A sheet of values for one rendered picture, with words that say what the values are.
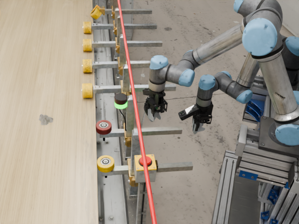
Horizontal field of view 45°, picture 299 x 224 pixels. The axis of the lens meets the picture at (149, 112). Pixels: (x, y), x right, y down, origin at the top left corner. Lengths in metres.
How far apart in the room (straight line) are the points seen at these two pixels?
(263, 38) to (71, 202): 0.97
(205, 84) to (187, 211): 1.17
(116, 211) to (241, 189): 1.03
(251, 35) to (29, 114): 1.19
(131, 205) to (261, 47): 0.95
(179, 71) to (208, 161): 1.57
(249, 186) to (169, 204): 0.57
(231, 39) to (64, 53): 1.26
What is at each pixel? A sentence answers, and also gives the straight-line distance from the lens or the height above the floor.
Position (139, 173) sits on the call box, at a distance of 1.25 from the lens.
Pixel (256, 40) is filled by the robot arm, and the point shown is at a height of 1.56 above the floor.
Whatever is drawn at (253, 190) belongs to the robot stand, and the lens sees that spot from 2.62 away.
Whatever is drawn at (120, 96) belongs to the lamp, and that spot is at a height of 1.11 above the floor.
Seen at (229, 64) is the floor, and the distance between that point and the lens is 4.24.
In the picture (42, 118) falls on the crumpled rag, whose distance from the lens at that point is 1.95.
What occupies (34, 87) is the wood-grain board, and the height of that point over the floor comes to 0.90.
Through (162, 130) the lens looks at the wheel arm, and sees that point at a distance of 1.92.
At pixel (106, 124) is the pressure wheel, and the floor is 0.90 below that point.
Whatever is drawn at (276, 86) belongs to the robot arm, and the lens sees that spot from 1.43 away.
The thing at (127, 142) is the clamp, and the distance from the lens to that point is 1.85.
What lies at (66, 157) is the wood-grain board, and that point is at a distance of 1.73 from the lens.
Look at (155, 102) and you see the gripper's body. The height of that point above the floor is 1.14.
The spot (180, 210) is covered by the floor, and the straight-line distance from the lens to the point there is 2.67.
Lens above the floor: 2.16
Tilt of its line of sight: 40 degrees down
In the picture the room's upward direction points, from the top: 5 degrees clockwise
